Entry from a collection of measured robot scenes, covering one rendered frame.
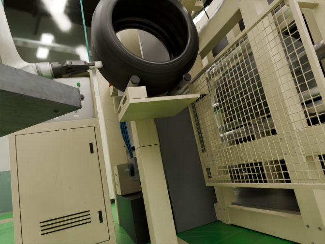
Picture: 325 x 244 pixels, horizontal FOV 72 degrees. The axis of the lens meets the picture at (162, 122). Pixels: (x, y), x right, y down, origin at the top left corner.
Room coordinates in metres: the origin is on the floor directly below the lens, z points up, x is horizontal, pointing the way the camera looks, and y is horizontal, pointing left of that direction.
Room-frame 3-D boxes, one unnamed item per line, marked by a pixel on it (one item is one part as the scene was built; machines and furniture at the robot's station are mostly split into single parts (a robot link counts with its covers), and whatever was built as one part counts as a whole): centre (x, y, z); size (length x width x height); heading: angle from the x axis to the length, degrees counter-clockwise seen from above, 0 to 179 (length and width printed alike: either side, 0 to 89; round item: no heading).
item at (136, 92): (1.16, 0.15, 0.83); 0.36 x 0.09 x 0.06; 21
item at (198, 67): (1.55, -0.25, 1.05); 0.20 x 0.15 x 0.30; 21
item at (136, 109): (1.21, 0.02, 0.80); 0.37 x 0.36 x 0.02; 111
